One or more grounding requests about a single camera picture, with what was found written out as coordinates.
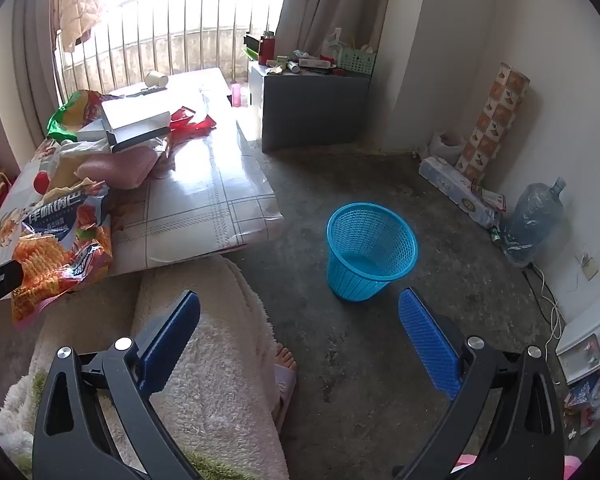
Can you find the red thermos bottle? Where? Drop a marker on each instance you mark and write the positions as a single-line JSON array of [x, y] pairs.
[[266, 50]]

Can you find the pink clothing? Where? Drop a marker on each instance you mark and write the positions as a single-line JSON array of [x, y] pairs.
[[570, 470]]

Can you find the crumpled plastic bags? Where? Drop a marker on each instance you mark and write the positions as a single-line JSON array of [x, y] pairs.
[[595, 405]]

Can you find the green red chip bag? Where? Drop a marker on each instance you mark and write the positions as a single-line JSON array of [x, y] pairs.
[[77, 110]]

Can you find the pink slipper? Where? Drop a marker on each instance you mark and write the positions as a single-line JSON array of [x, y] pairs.
[[284, 385]]

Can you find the pink quilted jacket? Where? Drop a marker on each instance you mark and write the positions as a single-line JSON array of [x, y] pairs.
[[77, 0]]

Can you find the white plastic bag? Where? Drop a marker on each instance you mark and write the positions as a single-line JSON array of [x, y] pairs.
[[87, 148], [445, 147]]

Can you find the large blue water jug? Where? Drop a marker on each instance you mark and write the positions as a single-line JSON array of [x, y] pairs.
[[532, 225]]

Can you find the wall socket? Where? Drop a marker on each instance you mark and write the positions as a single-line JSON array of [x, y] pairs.
[[589, 266]]

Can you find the pink packet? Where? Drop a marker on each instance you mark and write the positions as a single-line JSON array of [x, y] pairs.
[[115, 170]]

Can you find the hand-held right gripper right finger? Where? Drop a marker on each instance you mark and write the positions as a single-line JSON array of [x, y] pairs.
[[427, 345]]

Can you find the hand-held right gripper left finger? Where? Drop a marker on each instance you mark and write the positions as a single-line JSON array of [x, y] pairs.
[[172, 340]]

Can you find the blue plastic mesh basket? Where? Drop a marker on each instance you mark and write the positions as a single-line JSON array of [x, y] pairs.
[[350, 280]]

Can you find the green drink can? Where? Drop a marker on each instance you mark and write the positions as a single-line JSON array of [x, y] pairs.
[[496, 235]]

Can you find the grey curtain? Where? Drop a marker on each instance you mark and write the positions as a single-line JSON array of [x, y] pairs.
[[325, 0], [30, 35]]

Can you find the orange printed snack bag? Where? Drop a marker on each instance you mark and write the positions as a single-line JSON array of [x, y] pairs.
[[55, 255]]

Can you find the white paper cup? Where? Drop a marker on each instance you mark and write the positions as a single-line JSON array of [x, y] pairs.
[[156, 79]]

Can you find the toilet paper pack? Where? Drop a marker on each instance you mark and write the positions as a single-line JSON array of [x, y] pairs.
[[455, 187]]

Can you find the white flat cardboard box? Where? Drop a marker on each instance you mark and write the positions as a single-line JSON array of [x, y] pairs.
[[135, 117]]

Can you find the low table with checked cover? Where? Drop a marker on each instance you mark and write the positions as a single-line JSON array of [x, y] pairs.
[[210, 195]]

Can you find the red plastic bag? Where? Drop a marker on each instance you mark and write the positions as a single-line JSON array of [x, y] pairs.
[[200, 124]]

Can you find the black green box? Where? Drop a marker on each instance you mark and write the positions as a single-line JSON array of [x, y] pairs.
[[251, 47]]

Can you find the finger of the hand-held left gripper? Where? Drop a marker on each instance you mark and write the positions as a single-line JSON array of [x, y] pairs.
[[2, 277]]

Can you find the pink plastic bottle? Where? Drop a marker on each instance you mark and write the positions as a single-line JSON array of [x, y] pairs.
[[236, 95]]

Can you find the green plastic storage basket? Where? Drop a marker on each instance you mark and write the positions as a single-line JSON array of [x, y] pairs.
[[356, 61]]

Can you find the metal balcony railing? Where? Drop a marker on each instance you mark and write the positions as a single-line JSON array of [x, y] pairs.
[[180, 30]]

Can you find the red printed leaflet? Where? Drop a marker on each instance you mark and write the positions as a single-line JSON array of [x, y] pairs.
[[492, 200]]

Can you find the patterned tile-print roll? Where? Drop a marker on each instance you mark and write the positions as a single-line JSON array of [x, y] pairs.
[[495, 115]]

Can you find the white appliance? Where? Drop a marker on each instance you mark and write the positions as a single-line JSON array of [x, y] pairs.
[[587, 340]]

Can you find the grey cabinet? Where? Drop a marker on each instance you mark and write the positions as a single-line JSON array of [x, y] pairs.
[[310, 110]]

